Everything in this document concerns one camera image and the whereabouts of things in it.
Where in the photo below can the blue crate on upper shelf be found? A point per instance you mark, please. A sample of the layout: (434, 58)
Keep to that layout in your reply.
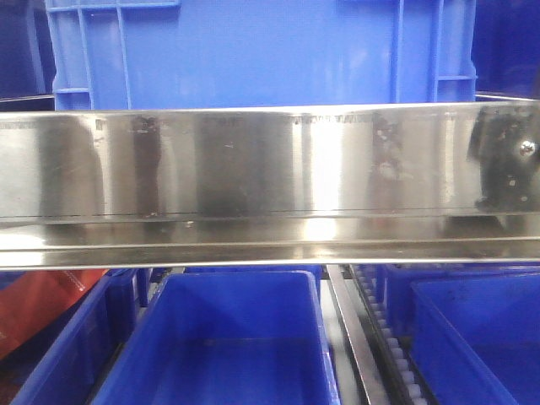
(145, 55)

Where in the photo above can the stainless steel shelf beam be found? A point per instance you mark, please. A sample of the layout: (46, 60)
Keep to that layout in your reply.
(454, 182)

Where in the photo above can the blue bin lower right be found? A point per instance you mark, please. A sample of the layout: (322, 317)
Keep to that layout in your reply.
(474, 329)

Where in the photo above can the white roller track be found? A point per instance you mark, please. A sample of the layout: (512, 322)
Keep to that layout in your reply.
(400, 382)

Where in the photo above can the red bag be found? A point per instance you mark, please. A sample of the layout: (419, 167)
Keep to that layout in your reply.
(34, 300)

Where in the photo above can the blue bin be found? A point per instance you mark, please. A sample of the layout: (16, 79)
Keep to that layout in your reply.
(474, 329)
(69, 369)
(227, 338)

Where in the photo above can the steel shelf divider rail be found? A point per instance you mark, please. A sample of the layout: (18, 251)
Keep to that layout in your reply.
(367, 376)

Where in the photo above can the blue bin lower centre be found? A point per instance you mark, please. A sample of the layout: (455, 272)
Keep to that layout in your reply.
(227, 338)

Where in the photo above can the blue bin lower left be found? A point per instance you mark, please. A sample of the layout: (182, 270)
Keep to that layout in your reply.
(69, 369)

